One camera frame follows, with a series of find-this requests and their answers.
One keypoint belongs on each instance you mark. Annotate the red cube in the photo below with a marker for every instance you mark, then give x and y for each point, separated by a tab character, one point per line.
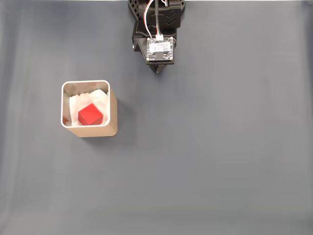
90	115

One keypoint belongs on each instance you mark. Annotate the beige metal box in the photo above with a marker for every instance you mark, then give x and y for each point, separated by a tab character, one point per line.
113	115

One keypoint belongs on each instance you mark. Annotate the white tissue paper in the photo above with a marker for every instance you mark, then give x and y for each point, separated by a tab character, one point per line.
97	99

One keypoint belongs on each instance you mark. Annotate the bare camera circuit board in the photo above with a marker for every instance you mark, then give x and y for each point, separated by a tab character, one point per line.
160	50

